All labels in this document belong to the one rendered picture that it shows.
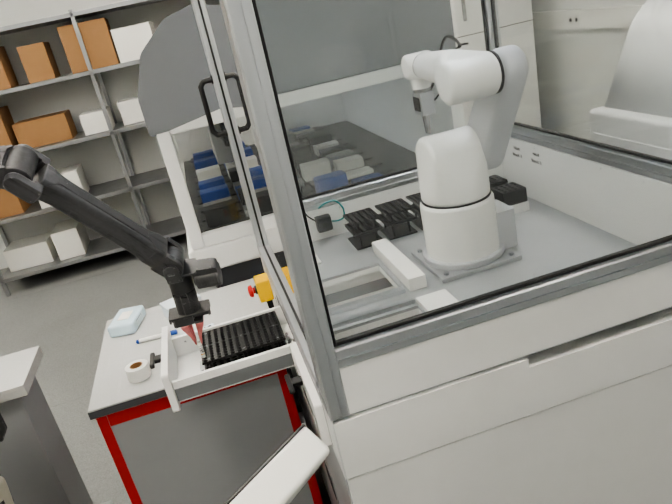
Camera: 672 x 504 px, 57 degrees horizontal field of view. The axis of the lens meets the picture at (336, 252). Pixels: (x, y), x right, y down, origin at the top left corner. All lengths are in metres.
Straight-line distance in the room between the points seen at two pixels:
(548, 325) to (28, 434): 1.74
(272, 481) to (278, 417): 1.24
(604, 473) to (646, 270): 0.50
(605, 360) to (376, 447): 0.52
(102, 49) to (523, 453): 4.53
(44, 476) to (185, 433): 0.66
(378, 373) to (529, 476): 0.47
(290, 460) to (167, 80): 1.76
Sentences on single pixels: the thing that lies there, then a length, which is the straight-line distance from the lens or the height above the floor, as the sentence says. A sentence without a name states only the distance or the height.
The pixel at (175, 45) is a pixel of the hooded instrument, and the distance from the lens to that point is 2.34.
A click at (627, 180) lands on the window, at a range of 1.34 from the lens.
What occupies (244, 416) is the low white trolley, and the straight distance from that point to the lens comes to 1.99.
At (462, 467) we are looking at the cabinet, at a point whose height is 0.73.
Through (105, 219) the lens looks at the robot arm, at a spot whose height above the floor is 1.35.
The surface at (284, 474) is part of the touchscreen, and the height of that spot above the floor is 1.18.
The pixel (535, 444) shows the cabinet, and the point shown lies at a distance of 1.47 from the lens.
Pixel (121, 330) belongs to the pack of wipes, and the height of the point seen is 0.78.
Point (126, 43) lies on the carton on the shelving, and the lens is 5.30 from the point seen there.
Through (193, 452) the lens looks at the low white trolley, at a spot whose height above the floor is 0.51.
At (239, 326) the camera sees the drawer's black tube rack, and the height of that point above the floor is 0.90.
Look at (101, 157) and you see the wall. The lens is 5.88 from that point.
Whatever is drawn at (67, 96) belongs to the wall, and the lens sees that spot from 5.84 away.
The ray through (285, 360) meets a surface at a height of 0.86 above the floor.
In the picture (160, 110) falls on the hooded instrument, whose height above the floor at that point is 1.44.
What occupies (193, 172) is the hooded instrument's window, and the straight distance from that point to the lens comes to 2.41.
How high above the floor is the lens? 1.68
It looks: 22 degrees down
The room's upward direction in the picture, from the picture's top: 13 degrees counter-clockwise
